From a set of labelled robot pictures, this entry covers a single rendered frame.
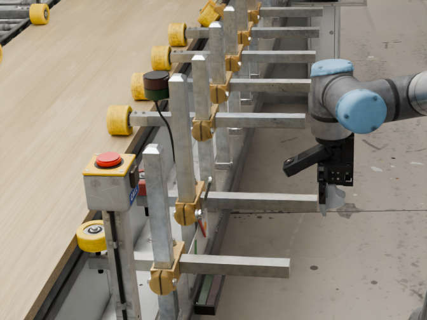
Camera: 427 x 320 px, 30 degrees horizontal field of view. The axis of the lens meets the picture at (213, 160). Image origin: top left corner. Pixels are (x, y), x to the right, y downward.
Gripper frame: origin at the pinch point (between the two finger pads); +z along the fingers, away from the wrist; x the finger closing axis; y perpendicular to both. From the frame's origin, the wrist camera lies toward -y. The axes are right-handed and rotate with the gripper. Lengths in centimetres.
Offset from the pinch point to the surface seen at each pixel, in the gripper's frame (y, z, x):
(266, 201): -12.8, -2.9, -1.5
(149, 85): -37, -34, -7
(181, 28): -53, -14, 97
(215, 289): -23.5, 12.4, -16.1
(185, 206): -30.9, -4.5, -8.0
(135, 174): -27, -38, -56
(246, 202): -17.6, -2.3, -1.5
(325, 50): -10, 45, 250
